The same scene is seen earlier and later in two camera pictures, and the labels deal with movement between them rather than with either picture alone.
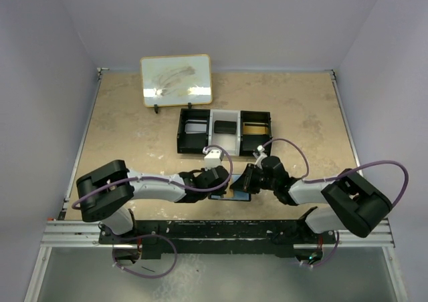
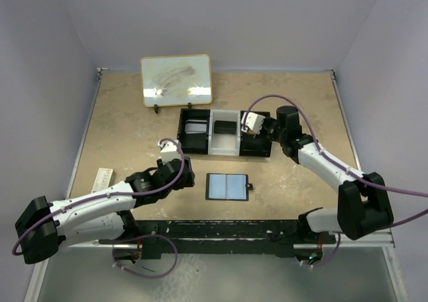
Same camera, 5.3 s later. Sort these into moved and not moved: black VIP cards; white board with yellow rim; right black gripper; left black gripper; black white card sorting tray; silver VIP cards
Moved: left black gripper; right black gripper
Not moved: black white card sorting tray; silver VIP cards; black VIP cards; white board with yellow rim
